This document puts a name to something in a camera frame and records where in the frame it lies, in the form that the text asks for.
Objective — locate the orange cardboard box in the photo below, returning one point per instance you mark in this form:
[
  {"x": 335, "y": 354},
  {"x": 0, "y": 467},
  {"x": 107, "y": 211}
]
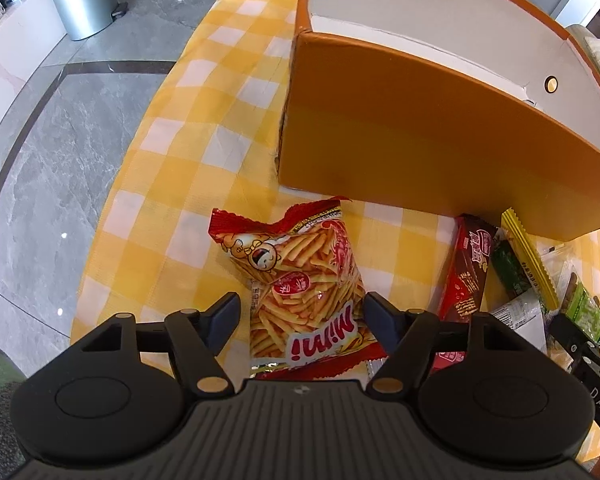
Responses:
[{"x": 430, "y": 160}]

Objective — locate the yellow white checked tablecloth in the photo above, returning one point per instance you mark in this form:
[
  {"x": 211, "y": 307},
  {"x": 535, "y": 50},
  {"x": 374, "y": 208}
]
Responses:
[{"x": 180, "y": 160}]

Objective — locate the white snack packet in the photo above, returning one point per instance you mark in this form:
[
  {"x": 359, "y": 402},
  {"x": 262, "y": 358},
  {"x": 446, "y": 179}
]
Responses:
[{"x": 520, "y": 315}]

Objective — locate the white counter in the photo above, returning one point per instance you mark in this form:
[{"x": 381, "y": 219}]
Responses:
[{"x": 15, "y": 70}]

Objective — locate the green yellow snack packet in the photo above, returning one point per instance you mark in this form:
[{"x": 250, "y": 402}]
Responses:
[{"x": 512, "y": 270}]

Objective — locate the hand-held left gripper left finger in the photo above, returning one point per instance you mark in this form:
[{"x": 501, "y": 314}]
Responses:
[{"x": 225, "y": 317}]

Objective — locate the light green white packet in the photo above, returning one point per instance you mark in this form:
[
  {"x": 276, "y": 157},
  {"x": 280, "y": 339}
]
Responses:
[{"x": 587, "y": 312}]

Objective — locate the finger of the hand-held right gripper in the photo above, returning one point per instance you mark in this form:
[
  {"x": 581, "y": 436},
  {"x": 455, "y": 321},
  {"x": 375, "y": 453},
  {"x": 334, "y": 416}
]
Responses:
[{"x": 572, "y": 337}]

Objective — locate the clear snack packet brown sticks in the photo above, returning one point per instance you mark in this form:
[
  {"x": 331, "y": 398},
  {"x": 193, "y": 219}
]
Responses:
[{"x": 560, "y": 270}]

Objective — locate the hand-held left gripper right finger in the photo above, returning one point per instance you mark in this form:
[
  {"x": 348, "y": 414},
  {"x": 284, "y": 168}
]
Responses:
[{"x": 380, "y": 320}]

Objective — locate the brown red snack packet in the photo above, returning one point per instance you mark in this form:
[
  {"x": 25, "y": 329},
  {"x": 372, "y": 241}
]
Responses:
[{"x": 467, "y": 280}]

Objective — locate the red fries snack bag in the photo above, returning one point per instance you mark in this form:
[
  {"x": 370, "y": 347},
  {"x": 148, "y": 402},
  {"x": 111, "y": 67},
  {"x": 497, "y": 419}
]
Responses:
[{"x": 305, "y": 285}]

